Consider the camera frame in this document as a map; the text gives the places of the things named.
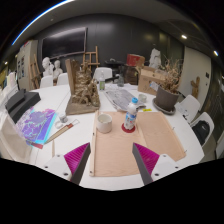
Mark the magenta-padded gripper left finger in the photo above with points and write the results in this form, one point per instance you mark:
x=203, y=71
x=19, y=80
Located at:
x=77, y=158

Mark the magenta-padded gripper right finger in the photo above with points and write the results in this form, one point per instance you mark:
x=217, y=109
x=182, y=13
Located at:
x=146, y=158

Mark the white drink bottle blue cap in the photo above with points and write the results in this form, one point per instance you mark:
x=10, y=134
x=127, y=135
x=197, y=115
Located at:
x=130, y=115

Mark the thin wooden stick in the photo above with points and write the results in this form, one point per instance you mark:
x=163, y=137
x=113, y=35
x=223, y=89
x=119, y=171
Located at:
x=53, y=152

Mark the wooden paintbrush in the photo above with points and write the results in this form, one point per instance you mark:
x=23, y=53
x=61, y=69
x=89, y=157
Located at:
x=61, y=131

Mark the beige cloth table mat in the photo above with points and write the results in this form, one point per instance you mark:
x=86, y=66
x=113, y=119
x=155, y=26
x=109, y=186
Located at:
x=113, y=150

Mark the flat round red coaster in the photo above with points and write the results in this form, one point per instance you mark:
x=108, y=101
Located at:
x=124, y=129

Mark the white ceramic cup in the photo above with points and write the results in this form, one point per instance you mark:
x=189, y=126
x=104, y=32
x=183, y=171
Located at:
x=104, y=125

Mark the small paint jar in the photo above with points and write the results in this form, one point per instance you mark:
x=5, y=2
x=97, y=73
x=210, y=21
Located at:
x=63, y=117

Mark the small yellow tag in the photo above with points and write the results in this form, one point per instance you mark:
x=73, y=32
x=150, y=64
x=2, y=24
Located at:
x=147, y=110

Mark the purple and blue book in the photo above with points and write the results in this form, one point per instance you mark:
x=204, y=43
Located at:
x=36, y=126

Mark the small glass jar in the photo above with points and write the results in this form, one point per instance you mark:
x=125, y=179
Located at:
x=142, y=98

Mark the black backpack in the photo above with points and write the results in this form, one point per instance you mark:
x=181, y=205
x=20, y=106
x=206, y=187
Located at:
x=201, y=131

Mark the dried plant in grey pot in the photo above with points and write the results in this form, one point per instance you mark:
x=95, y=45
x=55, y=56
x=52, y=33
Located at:
x=166, y=99

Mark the grey newspaper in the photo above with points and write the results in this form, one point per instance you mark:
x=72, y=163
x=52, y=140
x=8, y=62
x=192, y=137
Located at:
x=120, y=98

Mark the white paper bag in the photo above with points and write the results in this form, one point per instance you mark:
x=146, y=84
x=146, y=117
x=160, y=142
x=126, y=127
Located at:
x=13, y=140

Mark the golden brown relief sculpture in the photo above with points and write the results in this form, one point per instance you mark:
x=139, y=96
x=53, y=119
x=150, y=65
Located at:
x=85, y=91

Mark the white plastic chair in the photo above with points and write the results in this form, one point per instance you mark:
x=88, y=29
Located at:
x=191, y=105
x=102, y=74
x=210, y=118
x=62, y=79
x=46, y=82

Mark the stacked black boxes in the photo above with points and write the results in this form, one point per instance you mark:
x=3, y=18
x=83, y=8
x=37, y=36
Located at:
x=23, y=105

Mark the brown cardboard box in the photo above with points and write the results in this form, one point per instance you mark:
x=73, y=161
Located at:
x=146, y=81

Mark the clear spray bottle green label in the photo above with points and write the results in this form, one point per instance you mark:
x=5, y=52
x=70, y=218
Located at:
x=102, y=83

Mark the grey glass pitcher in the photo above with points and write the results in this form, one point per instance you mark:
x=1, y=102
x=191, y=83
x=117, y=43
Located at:
x=120, y=81

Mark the wooden figure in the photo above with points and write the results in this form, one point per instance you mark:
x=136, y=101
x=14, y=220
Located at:
x=195, y=87

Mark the white plaster bust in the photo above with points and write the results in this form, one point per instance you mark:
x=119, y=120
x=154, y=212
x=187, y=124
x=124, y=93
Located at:
x=58, y=70
x=47, y=66

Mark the wooden easel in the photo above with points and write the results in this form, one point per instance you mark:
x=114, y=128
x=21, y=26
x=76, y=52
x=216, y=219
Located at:
x=91, y=58
x=35, y=71

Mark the red box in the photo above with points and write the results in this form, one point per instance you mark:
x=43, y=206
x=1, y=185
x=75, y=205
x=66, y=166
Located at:
x=135, y=60

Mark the white plaster figure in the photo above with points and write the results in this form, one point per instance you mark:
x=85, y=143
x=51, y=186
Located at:
x=155, y=58

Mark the white cabinet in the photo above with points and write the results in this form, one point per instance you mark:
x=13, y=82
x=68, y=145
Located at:
x=26, y=65

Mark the round ceiling lights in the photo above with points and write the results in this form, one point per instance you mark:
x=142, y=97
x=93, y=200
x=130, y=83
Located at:
x=184, y=36

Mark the long ceiling light strip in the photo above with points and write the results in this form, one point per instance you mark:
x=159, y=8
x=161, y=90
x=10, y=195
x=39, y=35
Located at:
x=40, y=16

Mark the black wall screen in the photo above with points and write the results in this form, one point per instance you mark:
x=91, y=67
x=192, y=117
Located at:
x=65, y=42

